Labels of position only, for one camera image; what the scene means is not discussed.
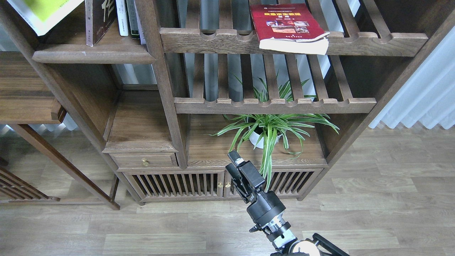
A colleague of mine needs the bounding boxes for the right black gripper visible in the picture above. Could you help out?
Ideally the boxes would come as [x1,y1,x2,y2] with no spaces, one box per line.
[226,150,286,233]

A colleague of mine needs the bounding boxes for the dark maroon book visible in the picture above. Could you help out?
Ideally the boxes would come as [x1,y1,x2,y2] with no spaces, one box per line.
[85,0,117,47]

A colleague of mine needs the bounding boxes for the yellow green book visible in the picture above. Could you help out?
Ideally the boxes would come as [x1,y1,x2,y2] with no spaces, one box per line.
[7,0,84,36]

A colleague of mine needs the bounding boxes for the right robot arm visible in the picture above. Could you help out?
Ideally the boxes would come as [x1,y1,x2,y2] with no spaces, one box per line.
[226,150,348,256]

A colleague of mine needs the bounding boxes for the white plant pot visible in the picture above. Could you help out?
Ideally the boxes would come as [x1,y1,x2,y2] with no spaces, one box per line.
[248,123,283,151]

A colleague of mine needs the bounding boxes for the green spider plant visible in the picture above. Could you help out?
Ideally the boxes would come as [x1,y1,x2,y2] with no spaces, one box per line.
[208,71,340,193]

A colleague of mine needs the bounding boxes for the dark wooden bookshelf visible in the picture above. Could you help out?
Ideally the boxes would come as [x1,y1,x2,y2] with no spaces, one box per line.
[1,0,454,204]

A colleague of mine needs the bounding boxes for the brass drawer knob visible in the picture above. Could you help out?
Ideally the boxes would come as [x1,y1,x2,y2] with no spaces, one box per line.
[141,158,149,167]

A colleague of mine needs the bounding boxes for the red book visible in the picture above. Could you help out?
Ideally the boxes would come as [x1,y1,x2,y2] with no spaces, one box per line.
[249,4,330,55]

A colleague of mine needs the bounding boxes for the thin white upright book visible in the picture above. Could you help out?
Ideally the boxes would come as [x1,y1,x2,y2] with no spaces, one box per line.
[134,0,146,45]

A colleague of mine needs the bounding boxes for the dark green upright book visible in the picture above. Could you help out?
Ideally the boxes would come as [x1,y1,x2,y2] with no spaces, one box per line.
[126,0,140,39]

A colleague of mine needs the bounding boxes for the white curtain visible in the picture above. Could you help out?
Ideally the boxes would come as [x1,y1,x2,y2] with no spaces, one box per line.
[369,28,455,129]

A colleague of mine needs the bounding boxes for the wooden side table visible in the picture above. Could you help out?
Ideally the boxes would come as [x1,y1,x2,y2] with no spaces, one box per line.
[0,51,120,210]

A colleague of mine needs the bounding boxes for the wooden slatted chair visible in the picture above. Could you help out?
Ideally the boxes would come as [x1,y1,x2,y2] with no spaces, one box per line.
[0,158,60,203]

